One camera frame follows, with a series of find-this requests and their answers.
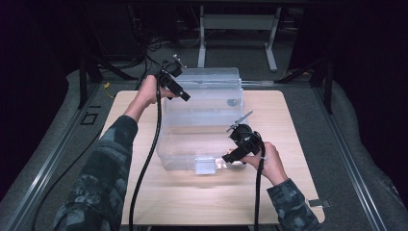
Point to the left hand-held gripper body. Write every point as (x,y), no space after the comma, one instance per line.
(170,72)

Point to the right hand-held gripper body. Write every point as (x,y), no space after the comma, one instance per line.
(245,138)

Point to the clear plastic tiered storage box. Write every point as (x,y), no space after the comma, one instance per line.
(198,128)

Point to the person's left hand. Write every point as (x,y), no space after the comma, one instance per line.
(146,94)

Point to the person's right hand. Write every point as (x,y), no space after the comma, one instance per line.
(271,163)

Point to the black metal stand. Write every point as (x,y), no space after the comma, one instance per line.
(84,80)
(327,86)

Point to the grey tape strip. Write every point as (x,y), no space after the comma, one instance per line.
(318,203)

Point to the short aluminium rail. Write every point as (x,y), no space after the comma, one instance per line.
(258,83)

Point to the grey metal desk frame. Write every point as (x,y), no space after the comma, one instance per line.
(237,22)

